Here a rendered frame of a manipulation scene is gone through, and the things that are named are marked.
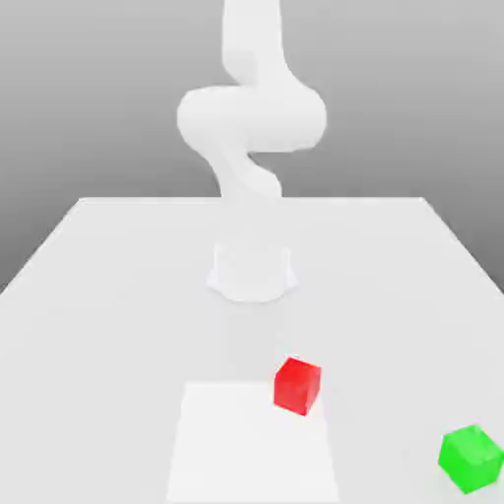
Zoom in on small red cube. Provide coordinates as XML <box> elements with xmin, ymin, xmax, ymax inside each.
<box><xmin>273</xmin><ymin>355</ymin><xmax>323</xmax><ymax>417</ymax></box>

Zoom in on small green cube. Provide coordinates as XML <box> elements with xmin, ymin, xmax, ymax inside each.
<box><xmin>437</xmin><ymin>423</ymin><xmax>504</xmax><ymax>496</ymax></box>

